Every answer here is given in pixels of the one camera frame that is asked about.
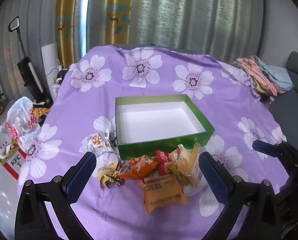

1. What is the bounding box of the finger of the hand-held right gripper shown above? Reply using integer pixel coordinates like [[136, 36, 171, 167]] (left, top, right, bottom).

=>
[[252, 139, 288, 158]]

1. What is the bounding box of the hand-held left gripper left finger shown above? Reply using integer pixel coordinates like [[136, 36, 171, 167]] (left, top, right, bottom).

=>
[[14, 151, 97, 240]]

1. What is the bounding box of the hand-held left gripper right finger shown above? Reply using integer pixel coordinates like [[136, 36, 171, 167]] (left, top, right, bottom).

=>
[[198, 151, 283, 240]]

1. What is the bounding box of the gold snack bag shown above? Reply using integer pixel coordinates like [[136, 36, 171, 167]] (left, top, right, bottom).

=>
[[97, 159, 125, 188]]

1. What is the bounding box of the yellow green snack packet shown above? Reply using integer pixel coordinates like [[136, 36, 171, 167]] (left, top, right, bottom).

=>
[[175, 142, 203, 187]]

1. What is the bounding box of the small yellow orange packet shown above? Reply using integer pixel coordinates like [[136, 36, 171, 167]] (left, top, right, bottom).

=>
[[168, 148, 183, 170]]

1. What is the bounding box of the cream red-edged packet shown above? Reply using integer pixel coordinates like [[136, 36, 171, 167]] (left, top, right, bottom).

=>
[[139, 174, 188, 215]]

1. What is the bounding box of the red snack packet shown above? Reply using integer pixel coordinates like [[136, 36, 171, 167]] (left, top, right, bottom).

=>
[[155, 150, 173, 177]]

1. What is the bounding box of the orange chip bag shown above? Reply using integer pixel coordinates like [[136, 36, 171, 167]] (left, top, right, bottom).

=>
[[117, 155, 158, 181]]

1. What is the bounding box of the green cardboard box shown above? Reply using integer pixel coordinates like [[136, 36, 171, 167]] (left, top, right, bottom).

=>
[[115, 94, 216, 160]]

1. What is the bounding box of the white bean snack packet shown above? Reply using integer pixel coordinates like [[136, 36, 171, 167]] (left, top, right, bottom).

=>
[[87, 131, 114, 153]]

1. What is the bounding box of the grey sofa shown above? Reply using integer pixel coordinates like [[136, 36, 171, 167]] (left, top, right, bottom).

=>
[[269, 51, 298, 150]]

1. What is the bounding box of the pile of folded clothes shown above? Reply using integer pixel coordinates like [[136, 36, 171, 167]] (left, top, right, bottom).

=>
[[232, 55, 295, 97]]

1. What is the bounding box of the orange patterned snack bag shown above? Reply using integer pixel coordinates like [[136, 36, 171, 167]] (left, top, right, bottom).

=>
[[32, 106, 51, 118]]

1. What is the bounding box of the white plastic bag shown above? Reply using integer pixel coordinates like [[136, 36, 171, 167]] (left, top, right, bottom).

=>
[[6, 97, 42, 150]]

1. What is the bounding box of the black white patterned object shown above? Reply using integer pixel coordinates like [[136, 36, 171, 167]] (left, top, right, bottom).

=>
[[54, 67, 66, 85]]

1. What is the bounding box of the purple floral tablecloth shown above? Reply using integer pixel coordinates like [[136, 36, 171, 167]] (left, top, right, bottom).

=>
[[17, 44, 293, 240]]

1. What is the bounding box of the black upright vacuum cleaner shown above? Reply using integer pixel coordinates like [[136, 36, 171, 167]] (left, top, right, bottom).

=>
[[8, 16, 53, 103]]

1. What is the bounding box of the white cabinet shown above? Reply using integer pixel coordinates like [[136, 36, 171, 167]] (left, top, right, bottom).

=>
[[41, 43, 63, 100]]

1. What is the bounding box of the grey curtain yellow stripe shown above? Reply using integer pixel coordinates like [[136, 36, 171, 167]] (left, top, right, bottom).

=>
[[0, 0, 87, 100], [88, 0, 293, 63]]

